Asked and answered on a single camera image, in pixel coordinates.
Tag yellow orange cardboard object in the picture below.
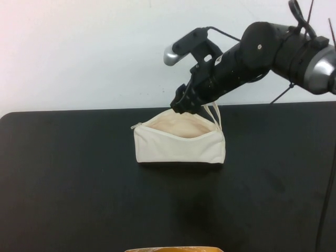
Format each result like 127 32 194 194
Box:
123 238 222 252

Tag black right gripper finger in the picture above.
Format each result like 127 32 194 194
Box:
170 82 190 112
176 90 208 116

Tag thin black camera cable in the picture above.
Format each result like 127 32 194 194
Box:
206 25 244 43

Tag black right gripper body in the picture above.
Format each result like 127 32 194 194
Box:
188 46 246 106

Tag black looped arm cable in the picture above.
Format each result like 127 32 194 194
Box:
288 0 319 37

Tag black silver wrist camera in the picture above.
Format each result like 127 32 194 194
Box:
163 26 224 67

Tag cream canvas pencil case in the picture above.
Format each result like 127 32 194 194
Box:
130 103 226 171

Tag thin black cable tie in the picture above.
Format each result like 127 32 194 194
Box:
271 81 294 104

